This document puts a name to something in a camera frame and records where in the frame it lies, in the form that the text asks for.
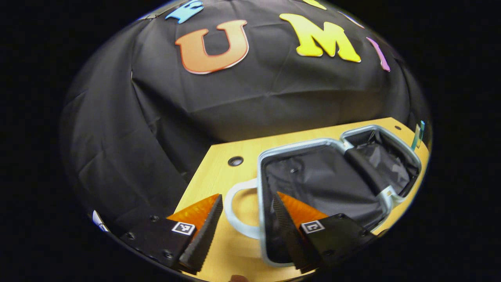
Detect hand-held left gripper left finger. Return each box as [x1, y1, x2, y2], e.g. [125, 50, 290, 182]
[119, 194, 223, 273]

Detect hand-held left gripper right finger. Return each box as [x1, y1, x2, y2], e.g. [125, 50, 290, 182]
[272, 192, 378, 273]

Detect light blue suitcase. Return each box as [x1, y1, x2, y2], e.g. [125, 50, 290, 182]
[224, 125, 422, 268]

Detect blue white skin care tube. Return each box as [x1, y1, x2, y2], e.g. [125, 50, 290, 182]
[411, 121, 425, 151]

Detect white printed object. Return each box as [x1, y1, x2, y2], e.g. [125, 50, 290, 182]
[92, 210, 109, 232]

